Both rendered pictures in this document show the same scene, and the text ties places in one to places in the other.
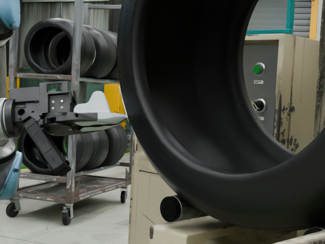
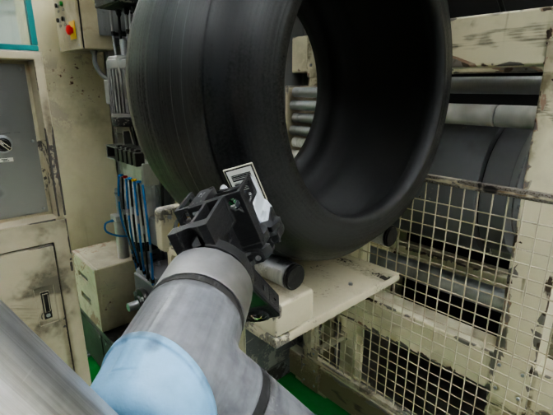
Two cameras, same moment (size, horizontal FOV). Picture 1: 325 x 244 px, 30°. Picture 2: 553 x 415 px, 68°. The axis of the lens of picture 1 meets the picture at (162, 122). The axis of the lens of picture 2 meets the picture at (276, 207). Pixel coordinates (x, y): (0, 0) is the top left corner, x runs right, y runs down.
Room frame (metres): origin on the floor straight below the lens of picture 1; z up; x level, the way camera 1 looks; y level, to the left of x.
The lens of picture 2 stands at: (1.02, 0.59, 1.20)
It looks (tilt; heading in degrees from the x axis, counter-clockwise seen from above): 16 degrees down; 274
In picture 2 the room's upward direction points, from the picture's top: straight up
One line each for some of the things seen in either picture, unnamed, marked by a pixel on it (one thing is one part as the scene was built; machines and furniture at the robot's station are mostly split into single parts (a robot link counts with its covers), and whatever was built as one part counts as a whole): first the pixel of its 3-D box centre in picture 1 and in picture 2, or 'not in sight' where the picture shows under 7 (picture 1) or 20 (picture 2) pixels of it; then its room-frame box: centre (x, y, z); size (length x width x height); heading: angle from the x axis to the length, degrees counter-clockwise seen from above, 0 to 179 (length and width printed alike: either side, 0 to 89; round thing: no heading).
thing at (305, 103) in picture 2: not in sight; (324, 137); (0.97, -0.67, 1.05); 0.20 x 0.15 x 0.30; 137
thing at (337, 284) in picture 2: not in sight; (282, 274); (1.07, -0.24, 0.80); 0.37 x 0.36 x 0.02; 47
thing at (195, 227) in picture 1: (229, 233); (231, 277); (1.16, -0.14, 0.83); 0.36 x 0.09 x 0.06; 137
